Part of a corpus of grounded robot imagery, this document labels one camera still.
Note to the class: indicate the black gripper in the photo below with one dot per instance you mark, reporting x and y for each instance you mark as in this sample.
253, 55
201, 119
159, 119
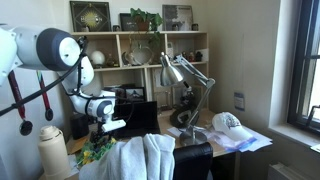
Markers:
100, 135

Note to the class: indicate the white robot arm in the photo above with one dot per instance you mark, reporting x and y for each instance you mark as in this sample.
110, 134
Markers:
50, 48

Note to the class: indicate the green yellow blue fleece toy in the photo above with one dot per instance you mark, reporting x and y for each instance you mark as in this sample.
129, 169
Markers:
88, 155

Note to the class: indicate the black speaker box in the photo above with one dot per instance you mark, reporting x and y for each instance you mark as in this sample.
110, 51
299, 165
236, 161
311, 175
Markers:
80, 126

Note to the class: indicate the white towel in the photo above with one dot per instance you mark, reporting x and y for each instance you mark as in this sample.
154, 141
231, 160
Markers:
140, 156

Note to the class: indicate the black laptop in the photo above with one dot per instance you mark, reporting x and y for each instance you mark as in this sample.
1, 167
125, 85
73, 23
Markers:
143, 116

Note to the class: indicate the cream water bottle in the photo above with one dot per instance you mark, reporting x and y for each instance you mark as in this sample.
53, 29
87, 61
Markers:
53, 153

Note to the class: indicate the black framed mountain photo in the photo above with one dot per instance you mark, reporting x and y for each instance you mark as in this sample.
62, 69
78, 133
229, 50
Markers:
135, 94

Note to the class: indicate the medal on striped ribbon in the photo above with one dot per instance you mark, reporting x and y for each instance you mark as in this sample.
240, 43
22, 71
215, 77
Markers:
49, 114

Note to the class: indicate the white paper with serrated edge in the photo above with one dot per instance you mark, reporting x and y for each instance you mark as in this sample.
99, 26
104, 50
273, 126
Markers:
176, 131

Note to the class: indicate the medal on red ribbon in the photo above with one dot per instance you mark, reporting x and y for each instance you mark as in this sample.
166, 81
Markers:
25, 127

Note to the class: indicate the white globe ornament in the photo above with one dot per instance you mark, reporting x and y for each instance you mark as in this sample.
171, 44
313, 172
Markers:
97, 57

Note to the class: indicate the black office chair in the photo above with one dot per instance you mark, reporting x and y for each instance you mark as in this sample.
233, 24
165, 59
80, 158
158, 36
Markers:
193, 161

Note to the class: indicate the clear glass bowl ornament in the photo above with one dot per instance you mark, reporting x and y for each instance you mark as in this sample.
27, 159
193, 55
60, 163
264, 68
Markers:
141, 56

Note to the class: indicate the silver desk lamp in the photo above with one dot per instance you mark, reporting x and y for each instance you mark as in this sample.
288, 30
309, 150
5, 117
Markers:
170, 73

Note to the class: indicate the black microscope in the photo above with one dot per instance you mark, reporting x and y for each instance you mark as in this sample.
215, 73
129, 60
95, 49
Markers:
188, 96

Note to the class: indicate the wooden shelf unit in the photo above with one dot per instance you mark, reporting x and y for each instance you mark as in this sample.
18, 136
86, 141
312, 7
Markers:
117, 43

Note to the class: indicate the small dark jar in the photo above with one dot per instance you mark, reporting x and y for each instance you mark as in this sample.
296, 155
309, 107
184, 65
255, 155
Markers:
195, 27
116, 28

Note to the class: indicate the small black framed picture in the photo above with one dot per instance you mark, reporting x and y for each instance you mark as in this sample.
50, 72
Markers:
126, 22

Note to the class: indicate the small dark figurines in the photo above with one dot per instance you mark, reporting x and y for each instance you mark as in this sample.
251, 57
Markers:
192, 56

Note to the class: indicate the potted green plant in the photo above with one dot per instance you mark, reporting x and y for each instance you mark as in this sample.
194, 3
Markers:
143, 24

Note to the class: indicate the dark gold framed picture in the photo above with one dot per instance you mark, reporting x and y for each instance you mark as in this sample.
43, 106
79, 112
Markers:
90, 16

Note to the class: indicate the white printed baseball cap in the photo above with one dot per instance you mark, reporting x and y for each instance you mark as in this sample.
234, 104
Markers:
230, 125

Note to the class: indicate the grey framed picture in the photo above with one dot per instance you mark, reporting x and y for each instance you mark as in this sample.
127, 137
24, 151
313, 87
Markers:
177, 16

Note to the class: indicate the pile of white papers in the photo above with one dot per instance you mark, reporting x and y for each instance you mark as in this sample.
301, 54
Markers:
260, 141

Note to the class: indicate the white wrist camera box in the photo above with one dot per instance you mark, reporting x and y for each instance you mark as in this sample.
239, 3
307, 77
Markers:
115, 125

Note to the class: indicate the metal frame desk toy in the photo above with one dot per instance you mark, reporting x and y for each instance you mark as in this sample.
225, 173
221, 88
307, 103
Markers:
164, 100

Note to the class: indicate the black window frame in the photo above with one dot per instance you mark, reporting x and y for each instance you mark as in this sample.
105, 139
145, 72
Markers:
295, 66

